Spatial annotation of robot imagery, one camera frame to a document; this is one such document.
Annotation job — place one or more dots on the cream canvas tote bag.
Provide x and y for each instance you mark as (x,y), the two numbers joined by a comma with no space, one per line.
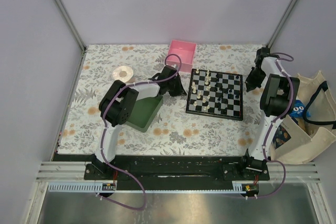
(298,141)

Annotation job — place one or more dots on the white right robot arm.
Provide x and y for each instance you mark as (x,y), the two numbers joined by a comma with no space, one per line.
(277,100)

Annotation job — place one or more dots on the floral patterned table mat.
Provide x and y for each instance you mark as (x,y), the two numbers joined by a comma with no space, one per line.
(173,131)

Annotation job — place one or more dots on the blue cartoon face package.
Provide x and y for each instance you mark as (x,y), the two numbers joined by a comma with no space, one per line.
(298,109)

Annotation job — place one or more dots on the pink toilet paper roll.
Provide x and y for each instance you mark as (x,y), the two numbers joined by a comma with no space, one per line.
(124,74)

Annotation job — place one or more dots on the green plastic tray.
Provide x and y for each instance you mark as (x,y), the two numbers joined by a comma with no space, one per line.
(144,112)

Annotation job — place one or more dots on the white slotted cable duct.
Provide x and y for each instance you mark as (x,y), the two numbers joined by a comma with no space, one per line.
(86,187)

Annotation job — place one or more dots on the pink plastic box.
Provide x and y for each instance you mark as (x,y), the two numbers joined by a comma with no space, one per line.
(186,51)

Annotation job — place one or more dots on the aluminium rail frame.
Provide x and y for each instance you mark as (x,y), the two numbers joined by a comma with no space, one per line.
(61,171)

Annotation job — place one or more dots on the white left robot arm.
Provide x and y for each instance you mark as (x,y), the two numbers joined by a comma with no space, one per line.
(117,105)

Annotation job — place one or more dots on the black white chess board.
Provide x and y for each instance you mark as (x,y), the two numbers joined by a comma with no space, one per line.
(215,94)

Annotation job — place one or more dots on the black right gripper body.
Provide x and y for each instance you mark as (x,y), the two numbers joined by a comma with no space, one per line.
(255,78)

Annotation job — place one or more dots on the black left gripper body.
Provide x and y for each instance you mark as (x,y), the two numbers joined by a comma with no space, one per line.
(175,87)

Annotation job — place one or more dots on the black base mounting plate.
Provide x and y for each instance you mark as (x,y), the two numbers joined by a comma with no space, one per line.
(171,173)

